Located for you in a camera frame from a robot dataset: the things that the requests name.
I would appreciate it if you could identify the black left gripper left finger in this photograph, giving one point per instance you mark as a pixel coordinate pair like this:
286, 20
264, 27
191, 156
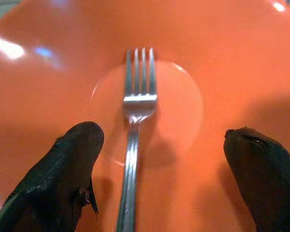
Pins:
55, 169

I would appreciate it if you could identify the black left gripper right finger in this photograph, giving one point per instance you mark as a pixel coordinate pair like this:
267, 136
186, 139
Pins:
263, 169

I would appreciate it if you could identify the silver metal fork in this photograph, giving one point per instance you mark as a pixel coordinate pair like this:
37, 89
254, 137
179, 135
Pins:
131, 154

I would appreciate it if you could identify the orange plate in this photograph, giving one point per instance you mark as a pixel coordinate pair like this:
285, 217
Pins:
207, 60

